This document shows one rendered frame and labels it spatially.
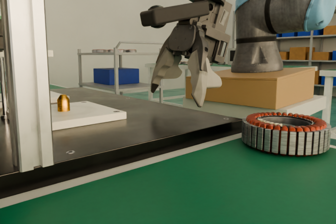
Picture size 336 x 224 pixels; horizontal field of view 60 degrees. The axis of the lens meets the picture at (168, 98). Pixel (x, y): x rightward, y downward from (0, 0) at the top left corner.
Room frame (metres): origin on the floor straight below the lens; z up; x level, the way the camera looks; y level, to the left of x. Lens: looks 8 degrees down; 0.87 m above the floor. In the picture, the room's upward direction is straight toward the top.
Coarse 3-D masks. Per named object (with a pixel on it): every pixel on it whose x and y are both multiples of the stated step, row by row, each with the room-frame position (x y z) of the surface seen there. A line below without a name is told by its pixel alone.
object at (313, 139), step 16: (272, 112) 0.43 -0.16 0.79; (256, 128) 0.36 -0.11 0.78; (272, 128) 0.35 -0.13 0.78; (288, 128) 0.34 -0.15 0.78; (304, 128) 0.34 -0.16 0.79; (320, 128) 0.35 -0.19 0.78; (256, 144) 0.36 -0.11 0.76; (272, 144) 0.34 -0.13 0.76; (288, 144) 0.34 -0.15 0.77; (304, 144) 0.34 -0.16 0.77; (320, 144) 0.34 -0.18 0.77
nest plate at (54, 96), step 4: (52, 92) 0.71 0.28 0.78; (56, 92) 0.71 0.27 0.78; (0, 96) 0.64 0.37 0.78; (52, 96) 0.64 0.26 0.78; (56, 96) 0.64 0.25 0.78; (68, 96) 0.65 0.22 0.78; (0, 100) 0.58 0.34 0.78; (52, 100) 0.63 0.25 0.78; (56, 100) 0.63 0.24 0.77; (0, 104) 0.56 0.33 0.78
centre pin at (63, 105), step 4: (60, 96) 0.47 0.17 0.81; (64, 96) 0.47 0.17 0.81; (60, 100) 0.47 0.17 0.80; (64, 100) 0.47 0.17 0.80; (68, 100) 0.47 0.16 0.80; (60, 104) 0.47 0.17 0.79; (64, 104) 0.47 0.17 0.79; (68, 104) 0.47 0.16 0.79; (60, 108) 0.47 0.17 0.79; (64, 108) 0.47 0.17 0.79; (68, 108) 0.47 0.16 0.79
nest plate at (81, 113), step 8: (56, 104) 0.53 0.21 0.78; (72, 104) 0.53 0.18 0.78; (80, 104) 0.53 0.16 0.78; (88, 104) 0.53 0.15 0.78; (96, 104) 0.53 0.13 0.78; (8, 112) 0.46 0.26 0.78; (56, 112) 0.46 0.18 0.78; (64, 112) 0.46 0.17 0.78; (72, 112) 0.46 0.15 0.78; (80, 112) 0.46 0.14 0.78; (88, 112) 0.46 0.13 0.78; (96, 112) 0.46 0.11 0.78; (104, 112) 0.46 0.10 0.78; (112, 112) 0.46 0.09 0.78; (120, 112) 0.46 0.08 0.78; (56, 120) 0.40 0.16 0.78; (64, 120) 0.40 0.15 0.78; (72, 120) 0.41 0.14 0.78; (80, 120) 0.42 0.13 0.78; (88, 120) 0.42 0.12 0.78; (96, 120) 0.43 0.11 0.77; (104, 120) 0.44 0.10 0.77; (112, 120) 0.45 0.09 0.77; (56, 128) 0.39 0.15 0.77
